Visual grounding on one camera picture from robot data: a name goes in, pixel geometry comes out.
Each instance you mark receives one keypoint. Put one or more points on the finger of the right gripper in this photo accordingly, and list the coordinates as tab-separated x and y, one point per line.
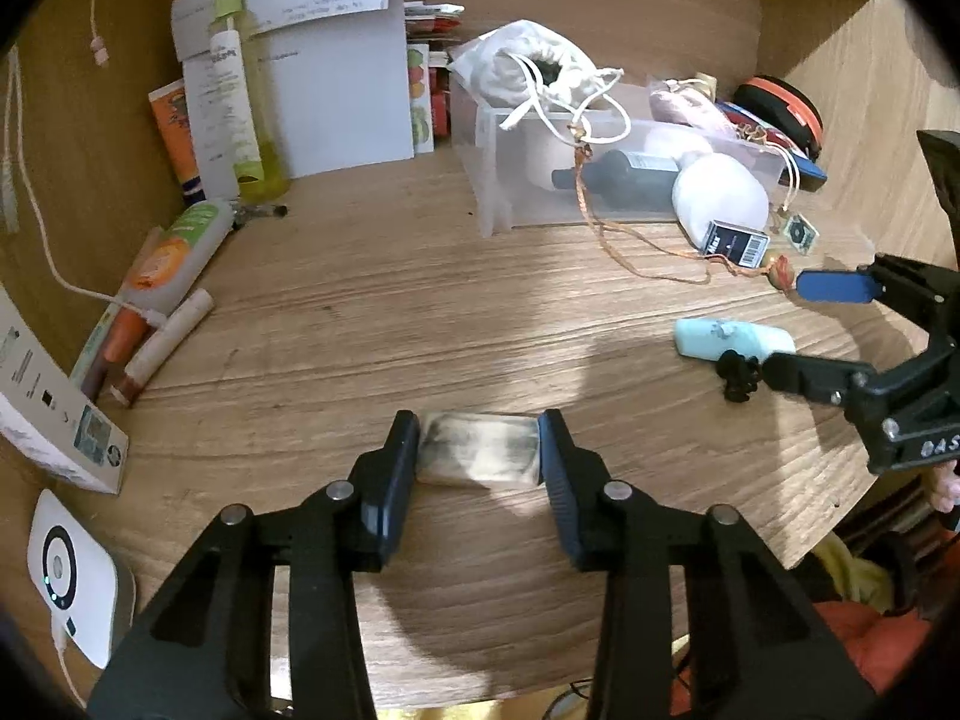
847	284
819	380

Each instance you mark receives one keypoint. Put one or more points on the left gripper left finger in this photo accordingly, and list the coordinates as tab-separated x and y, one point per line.
201	647

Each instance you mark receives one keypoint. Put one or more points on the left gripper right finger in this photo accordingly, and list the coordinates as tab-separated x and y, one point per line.
758	647

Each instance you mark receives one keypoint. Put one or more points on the black barcode card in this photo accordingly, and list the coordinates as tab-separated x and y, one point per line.
736	245

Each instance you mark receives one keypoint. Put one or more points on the right hand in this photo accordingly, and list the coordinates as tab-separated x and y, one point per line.
944	486

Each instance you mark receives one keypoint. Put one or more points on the small black clip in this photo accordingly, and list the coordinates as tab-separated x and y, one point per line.
741	375

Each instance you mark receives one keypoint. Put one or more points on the small green square packet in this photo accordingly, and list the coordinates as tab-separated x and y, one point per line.
801	233

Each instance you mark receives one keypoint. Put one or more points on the white router device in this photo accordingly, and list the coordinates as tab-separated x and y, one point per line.
90	596

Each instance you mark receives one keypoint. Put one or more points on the blue patchwork pencil case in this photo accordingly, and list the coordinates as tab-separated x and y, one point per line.
756	130

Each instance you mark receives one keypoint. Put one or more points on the light blue eraser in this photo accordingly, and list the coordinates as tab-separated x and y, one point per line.
709	339

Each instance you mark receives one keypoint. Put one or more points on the black orange zip case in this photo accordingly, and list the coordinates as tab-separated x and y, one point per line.
783	105

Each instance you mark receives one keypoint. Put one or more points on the white egg-shaped item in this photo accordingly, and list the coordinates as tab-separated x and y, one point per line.
715	188

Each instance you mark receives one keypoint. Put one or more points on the dark bottle with label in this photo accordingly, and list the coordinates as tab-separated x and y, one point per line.
633	183

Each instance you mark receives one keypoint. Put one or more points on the clear plastic storage bin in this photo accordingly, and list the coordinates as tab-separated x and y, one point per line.
492	160

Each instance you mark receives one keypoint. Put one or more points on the white product box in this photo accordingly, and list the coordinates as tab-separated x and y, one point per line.
49	419

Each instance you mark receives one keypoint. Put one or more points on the white lip balm stick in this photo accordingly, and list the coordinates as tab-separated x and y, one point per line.
160	346

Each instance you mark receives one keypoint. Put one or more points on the white round jar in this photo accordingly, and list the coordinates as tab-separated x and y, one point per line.
546	148

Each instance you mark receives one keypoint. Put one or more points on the orange green tube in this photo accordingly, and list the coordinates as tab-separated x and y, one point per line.
171	269

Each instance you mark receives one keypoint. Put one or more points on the yellow-green spray bottle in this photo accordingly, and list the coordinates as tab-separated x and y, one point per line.
249	143

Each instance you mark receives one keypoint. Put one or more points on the stack of books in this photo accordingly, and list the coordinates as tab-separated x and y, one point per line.
432	32

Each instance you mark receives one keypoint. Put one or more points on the white folded paper sheets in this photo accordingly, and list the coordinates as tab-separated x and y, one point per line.
335	75

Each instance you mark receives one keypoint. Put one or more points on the white drawstring pouch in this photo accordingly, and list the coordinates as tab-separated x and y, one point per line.
530	69

